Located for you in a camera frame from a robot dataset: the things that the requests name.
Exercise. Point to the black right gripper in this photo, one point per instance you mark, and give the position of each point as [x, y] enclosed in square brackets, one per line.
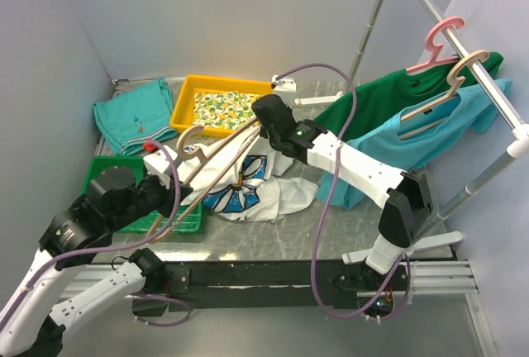
[264, 133]

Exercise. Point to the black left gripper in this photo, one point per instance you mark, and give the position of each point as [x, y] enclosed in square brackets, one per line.
[167, 192]

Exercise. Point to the white daisy print t-shirt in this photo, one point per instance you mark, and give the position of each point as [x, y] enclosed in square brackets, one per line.
[254, 188]

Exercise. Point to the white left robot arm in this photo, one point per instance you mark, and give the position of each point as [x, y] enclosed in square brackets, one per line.
[36, 321]

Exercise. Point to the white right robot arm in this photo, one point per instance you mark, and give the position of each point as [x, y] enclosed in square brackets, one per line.
[404, 197]

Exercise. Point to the teal folded t-shirt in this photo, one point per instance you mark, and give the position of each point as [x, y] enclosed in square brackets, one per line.
[129, 120]

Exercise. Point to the green t-shirt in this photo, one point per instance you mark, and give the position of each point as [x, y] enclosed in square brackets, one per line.
[382, 98]

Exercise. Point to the light blue t-shirt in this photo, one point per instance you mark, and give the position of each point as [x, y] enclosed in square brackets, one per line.
[417, 142]

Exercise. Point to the beige hanger with shirt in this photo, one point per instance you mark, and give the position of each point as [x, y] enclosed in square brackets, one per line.
[455, 82]

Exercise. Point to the pink hanger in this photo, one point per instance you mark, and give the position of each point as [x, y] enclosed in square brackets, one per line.
[435, 48]

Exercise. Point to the lemon print folded cloth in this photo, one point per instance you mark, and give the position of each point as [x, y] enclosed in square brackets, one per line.
[228, 110]

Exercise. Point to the green plastic tray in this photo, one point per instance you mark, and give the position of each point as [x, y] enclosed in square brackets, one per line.
[191, 224]

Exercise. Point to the yellow plastic tray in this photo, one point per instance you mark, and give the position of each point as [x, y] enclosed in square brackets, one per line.
[182, 116]

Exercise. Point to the black base beam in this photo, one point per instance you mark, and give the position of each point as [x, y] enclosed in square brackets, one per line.
[253, 284]

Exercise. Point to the metal clothes rack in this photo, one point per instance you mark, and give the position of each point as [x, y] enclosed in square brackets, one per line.
[516, 150]

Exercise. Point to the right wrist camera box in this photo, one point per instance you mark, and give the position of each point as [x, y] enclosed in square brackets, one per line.
[285, 88]

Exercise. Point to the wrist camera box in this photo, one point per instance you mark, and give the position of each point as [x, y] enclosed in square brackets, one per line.
[285, 88]
[156, 161]

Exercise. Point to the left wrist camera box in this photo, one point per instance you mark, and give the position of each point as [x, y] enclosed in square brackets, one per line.
[156, 161]

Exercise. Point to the aluminium rail frame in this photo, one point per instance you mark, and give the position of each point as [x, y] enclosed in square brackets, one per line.
[441, 317]

